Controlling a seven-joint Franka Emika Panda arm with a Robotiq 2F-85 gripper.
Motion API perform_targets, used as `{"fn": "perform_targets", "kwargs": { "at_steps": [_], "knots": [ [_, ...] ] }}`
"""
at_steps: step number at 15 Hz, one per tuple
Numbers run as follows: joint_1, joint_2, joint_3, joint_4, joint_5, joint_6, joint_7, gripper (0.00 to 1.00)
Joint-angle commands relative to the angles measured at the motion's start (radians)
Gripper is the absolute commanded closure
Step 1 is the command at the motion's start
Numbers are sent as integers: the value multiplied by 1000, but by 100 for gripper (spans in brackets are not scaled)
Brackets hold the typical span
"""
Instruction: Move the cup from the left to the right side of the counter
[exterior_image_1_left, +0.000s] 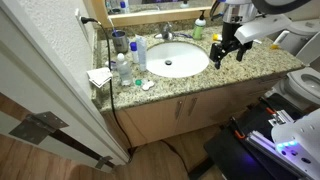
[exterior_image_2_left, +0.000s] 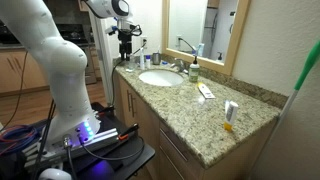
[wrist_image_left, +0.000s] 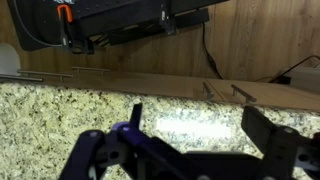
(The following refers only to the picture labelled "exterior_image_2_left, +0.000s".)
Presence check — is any white sink basin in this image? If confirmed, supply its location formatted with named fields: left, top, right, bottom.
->
left=139, top=69, right=184, bottom=87

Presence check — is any chrome faucet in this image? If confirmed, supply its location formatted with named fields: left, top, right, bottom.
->
left=171, top=58, right=188, bottom=74

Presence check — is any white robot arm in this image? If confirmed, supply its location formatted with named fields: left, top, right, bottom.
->
left=0, top=0, right=100, bottom=153

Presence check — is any black kitchen stove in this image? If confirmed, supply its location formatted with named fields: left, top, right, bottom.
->
left=54, top=23, right=98, bottom=85

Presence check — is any small bottle blue cap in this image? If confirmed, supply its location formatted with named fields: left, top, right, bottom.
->
left=146, top=55, right=151, bottom=69

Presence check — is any white tube orange cap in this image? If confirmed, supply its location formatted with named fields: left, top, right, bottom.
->
left=224, top=100, right=239, bottom=131

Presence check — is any white toothpaste tube yellow cap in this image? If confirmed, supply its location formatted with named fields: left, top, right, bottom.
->
left=197, top=82, right=215, bottom=99

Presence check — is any wooden vanity cabinet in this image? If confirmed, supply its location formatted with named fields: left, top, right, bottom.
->
left=116, top=70, right=280, bottom=180

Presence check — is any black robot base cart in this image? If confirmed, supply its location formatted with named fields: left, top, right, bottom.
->
left=0, top=101, right=156, bottom=180

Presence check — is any green soap dispenser bottle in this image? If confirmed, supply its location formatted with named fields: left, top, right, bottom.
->
left=189, top=57, right=200, bottom=82

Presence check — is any wooden kitchen cabinet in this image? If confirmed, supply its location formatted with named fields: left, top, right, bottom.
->
left=0, top=46, right=51, bottom=98

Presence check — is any grey metal cup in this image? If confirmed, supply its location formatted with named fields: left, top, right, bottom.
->
left=152, top=53, right=161, bottom=65

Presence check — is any tall white tube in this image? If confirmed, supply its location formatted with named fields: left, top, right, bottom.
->
left=140, top=47, right=145, bottom=70

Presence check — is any black power cable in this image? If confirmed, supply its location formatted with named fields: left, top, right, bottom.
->
left=110, top=41, right=147, bottom=108

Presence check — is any green white mop handle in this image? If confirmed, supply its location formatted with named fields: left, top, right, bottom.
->
left=247, top=40, right=320, bottom=180

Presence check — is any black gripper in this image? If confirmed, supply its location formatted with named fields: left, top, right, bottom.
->
left=118, top=30, right=132, bottom=61

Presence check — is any wood framed mirror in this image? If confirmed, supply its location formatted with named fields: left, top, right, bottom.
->
left=162, top=0, right=251, bottom=75

